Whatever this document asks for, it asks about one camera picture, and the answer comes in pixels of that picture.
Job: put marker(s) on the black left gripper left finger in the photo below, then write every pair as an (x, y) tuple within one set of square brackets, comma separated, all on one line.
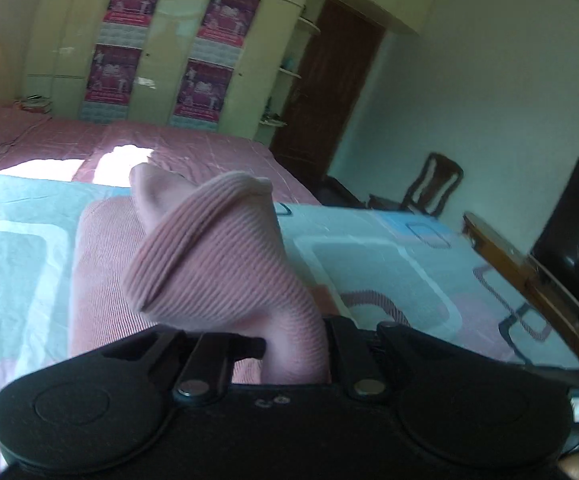
[(95, 409)]

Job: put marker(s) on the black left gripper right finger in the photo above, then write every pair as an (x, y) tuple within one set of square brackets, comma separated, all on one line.
[(476, 417)]

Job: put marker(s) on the pink sweatshirt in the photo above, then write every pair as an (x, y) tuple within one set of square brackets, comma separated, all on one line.
[(205, 258)]

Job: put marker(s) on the light blue patterned bedsheet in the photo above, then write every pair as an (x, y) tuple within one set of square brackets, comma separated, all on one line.
[(353, 265)]

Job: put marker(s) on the dark wooden chair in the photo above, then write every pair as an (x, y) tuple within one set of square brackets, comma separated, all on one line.
[(430, 191)]

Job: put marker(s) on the pink bed cover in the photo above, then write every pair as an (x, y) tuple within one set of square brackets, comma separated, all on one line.
[(38, 146)]

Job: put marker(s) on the stack of books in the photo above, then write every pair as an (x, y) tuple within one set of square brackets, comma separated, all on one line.
[(35, 104)]

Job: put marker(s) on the lower right pink poster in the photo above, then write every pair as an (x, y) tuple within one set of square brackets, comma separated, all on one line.
[(201, 95)]

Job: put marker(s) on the lower left pink poster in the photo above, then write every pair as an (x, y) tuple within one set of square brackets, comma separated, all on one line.
[(109, 86)]

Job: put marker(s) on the corner shelf unit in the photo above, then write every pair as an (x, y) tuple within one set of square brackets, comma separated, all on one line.
[(288, 74)]

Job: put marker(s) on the dark brown wooden door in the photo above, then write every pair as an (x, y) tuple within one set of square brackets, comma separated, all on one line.
[(332, 74)]

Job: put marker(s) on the cream wardrobe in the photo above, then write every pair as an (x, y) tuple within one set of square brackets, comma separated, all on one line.
[(66, 32)]

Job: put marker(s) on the upper right pink poster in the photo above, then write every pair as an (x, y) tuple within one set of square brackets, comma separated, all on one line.
[(224, 27)]

